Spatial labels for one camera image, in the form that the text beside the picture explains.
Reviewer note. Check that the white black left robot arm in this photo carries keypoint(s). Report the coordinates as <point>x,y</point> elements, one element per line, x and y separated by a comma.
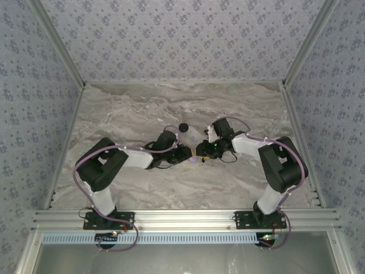
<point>102,197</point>

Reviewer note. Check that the aluminium table side rail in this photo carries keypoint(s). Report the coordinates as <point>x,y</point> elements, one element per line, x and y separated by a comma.
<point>293,114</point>
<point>65,148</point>

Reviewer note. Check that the grey metal sheet panel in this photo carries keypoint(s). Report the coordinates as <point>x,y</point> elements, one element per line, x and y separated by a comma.
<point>185,259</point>

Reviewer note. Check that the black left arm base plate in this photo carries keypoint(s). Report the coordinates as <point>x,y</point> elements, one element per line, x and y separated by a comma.
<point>127,216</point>

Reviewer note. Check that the lavender earbud charging case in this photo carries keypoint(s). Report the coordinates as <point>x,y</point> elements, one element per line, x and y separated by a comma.
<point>193,159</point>

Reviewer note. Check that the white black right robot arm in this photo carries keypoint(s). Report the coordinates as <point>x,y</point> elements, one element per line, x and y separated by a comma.
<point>271,199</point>

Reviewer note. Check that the right controller board with LED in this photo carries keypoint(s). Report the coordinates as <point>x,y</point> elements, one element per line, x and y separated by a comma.
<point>268,237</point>

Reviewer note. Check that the aluminium mounting rail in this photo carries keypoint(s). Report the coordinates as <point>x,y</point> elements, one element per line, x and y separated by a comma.
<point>185,219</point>

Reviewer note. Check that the aluminium frame post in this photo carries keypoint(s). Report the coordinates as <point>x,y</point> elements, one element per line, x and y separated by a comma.
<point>310,42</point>

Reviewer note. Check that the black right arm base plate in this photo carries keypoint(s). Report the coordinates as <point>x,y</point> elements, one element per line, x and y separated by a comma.
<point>242,219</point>

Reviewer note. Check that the left controller board with LED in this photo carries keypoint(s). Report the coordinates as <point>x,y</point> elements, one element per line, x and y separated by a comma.
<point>107,237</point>

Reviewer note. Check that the controller board with led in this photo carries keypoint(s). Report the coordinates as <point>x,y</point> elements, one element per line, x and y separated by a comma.
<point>107,237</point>
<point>268,237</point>

